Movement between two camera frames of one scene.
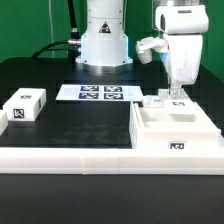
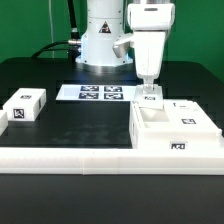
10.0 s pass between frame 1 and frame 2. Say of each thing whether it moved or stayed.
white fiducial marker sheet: stayed
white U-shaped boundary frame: stayed
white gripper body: moved
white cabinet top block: stayed
